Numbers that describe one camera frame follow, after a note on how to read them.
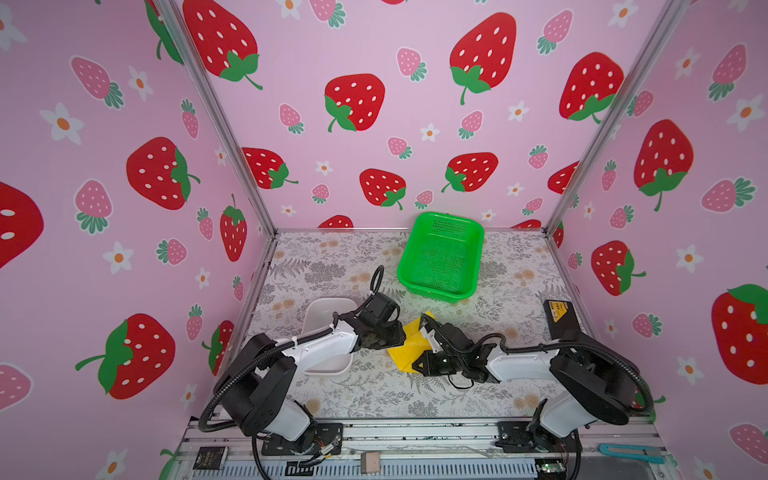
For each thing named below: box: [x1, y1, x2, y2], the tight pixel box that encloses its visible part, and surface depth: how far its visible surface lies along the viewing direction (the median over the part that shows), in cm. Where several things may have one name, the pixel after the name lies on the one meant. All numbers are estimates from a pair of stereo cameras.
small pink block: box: [360, 452, 381, 475], surface depth 70 cm
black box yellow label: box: [543, 300, 582, 340], surface depth 97 cm
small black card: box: [192, 446, 228, 470], surface depth 71 cm
